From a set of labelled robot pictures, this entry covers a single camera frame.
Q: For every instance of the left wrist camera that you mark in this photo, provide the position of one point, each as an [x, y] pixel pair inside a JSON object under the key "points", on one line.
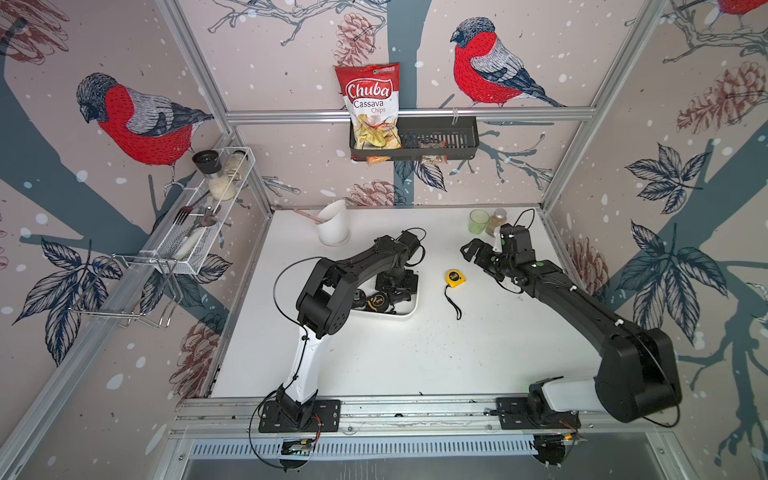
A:
{"points": [[411, 243]]}

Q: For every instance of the black lid jar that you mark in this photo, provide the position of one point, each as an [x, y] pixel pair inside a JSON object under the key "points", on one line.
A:
{"points": [[221, 186]]}

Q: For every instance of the white storage box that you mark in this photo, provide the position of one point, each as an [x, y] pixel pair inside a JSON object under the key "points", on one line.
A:
{"points": [[397, 311]]}

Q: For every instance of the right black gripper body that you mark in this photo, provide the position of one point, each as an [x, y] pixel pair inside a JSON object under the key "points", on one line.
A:
{"points": [[506, 268]]}

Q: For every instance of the white wire rack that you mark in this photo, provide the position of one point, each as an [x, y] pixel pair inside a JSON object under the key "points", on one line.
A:
{"points": [[173, 256]]}

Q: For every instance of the red cassava chips bag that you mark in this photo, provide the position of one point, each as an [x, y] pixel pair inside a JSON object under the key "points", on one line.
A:
{"points": [[371, 96]]}

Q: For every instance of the spice jar silver lid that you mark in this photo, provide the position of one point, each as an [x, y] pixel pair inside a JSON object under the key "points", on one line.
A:
{"points": [[497, 219]]}

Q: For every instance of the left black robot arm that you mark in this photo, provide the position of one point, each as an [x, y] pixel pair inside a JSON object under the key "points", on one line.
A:
{"points": [[324, 306]]}

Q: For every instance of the green plastic cup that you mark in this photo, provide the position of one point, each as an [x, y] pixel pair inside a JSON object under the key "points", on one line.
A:
{"points": [[477, 221]]}

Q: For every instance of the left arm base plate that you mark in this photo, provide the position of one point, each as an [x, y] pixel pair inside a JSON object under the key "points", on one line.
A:
{"points": [[316, 416]]}

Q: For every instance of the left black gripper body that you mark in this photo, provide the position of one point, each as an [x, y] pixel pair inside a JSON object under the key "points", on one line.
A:
{"points": [[405, 282]]}

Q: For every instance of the pink utensil handle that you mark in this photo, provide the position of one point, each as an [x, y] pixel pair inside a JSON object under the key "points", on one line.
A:
{"points": [[317, 220]]}

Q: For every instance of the metal spoon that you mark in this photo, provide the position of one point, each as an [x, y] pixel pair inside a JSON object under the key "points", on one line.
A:
{"points": [[199, 227]]}

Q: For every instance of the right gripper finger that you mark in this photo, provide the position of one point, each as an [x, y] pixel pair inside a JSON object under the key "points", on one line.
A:
{"points": [[477, 249], [488, 263]]}

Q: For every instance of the metal fork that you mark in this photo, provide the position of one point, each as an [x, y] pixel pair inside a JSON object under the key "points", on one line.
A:
{"points": [[185, 211]]}

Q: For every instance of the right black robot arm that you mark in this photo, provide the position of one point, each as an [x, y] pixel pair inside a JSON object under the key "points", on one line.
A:
{"points": [[637, 375]]}

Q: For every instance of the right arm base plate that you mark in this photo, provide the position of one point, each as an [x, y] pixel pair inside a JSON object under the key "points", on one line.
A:
{"points": [[519, 412]]}

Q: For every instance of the white utensil cup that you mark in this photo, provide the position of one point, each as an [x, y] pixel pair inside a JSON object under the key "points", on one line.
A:
{"points": [[333, 229]]}

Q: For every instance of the black wall basket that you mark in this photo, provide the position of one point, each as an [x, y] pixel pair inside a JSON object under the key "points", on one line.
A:
{"points": [[454, 138]]}

